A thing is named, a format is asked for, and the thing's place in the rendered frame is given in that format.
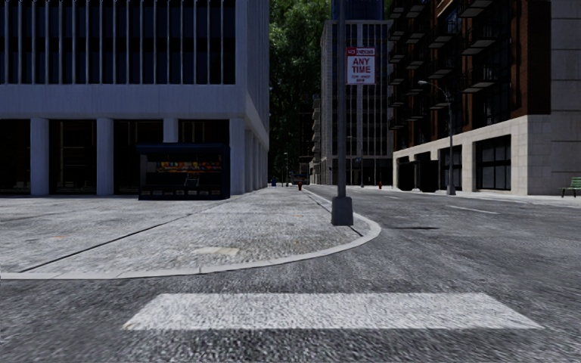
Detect trees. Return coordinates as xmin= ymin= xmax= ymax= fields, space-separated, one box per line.
xmin=269 ymin=0 xmax=332 ymax=182

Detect grey concrete office building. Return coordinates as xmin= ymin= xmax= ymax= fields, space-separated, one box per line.
xmin=309 ymin=19 xmax=394 ymax=187

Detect blue booth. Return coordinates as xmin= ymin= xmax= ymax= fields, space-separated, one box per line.
xmin=136 ymin=143 xmax=231 ymax=201

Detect grey street lamp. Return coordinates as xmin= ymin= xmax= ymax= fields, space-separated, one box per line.
xmin=417 ymin=80 xmax=457 ymax=197

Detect pale concrete building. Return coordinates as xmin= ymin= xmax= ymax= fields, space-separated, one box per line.
xmin=0 ymin=0 xmax=271 ymax=197

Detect glass tower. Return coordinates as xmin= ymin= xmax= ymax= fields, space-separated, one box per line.
xmin=331 ymin=0 xmax=385 ymax=22

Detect red brick building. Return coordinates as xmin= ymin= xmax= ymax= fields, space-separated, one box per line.
xmin=387 ymin=0 xmax=581 ymax=197

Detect green bench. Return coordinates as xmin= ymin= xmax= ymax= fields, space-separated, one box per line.
xmin=560 ymin=176 xmax=581 ymax=198

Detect sign on a post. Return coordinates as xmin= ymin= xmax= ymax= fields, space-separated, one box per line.
xmin=331 ymin=0 xmax=377 ymax=227

